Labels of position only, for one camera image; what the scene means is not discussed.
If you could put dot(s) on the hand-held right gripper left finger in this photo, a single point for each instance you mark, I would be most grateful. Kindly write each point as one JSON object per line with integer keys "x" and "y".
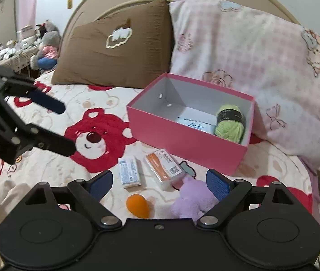
{"x": 100, "y": 185}

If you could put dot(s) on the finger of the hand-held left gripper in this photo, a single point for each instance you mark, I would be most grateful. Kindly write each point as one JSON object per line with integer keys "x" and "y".
{"x": 47, "y": 103}
{"x": 58, "y": 144}

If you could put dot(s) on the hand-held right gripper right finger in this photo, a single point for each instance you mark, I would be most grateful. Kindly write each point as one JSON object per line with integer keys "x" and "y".
{"x": 217, "y": 185}

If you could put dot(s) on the small white carton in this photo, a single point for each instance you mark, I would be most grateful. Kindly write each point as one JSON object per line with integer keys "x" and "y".
{"x": 129, "y": 173}

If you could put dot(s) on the purple plush toy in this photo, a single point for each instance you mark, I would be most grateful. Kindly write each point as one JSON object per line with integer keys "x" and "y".
{"x": 191, "y": 200}

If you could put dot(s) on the orange makeup sponge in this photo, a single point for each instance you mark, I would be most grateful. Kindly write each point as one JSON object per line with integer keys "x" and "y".
{"x": 137, "y": 204}

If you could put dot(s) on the green yarn ball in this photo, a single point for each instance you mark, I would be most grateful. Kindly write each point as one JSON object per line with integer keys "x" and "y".
{"x": 227, "y": 131}

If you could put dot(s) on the pink cardboard box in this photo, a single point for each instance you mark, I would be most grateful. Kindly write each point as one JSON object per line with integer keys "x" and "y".
{"x": 177, "y": 144}

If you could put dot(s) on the clear orange-label plastic box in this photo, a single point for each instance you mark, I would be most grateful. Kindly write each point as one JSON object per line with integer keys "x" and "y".
{"x": 162, "y": 166}

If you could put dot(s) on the blue white wet wipes pack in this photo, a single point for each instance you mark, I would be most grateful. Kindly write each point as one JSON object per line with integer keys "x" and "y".
{"x": 193, "y": 122}

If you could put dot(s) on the red bear printed blanket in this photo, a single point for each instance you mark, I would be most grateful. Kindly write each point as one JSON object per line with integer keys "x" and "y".
{"x": 98, "y": 96}

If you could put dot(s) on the lace covered bedside table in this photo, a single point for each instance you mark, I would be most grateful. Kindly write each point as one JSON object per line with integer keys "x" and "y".
{"x": 16, "y": 59}

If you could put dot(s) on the grey plush toy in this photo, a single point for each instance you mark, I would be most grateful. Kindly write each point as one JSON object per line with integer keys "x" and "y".
{"x": 50, "y": 38}

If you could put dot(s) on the brown pillow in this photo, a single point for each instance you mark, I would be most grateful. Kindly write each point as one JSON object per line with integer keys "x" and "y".
{"x": 106, "y": 62}

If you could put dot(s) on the black white plush toy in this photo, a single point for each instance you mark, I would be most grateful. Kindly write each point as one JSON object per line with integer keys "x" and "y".
{"x": 42, "y": 28}

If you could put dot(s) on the pink curtain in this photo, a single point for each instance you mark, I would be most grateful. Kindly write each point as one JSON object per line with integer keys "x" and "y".
{"x": 27, "y": 2}

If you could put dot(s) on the pink checked pillow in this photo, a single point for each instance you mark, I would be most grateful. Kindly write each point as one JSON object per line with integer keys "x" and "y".
{"x": 247, "y": 56}

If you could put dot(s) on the brass wall switch plate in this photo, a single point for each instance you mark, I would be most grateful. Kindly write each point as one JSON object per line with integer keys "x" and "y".
{"x": 70, "y": 3}

